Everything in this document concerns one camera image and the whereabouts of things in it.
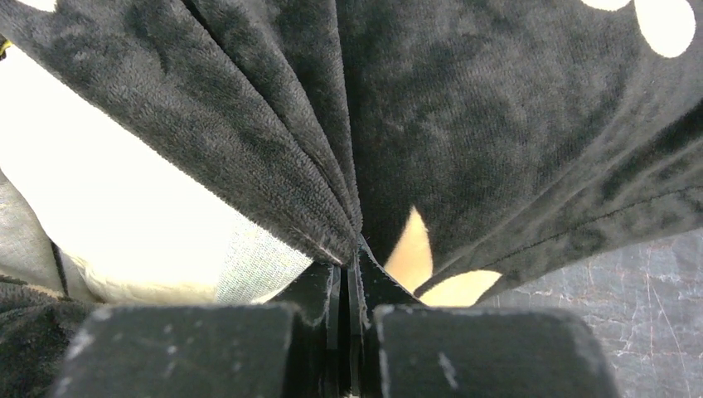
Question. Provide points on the black floral pillowcase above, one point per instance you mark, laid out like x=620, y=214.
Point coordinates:
x=473, y=145

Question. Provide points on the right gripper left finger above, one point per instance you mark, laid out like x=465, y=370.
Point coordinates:
x=287, y=347

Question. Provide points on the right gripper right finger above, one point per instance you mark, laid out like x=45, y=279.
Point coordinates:
x=400, y=347

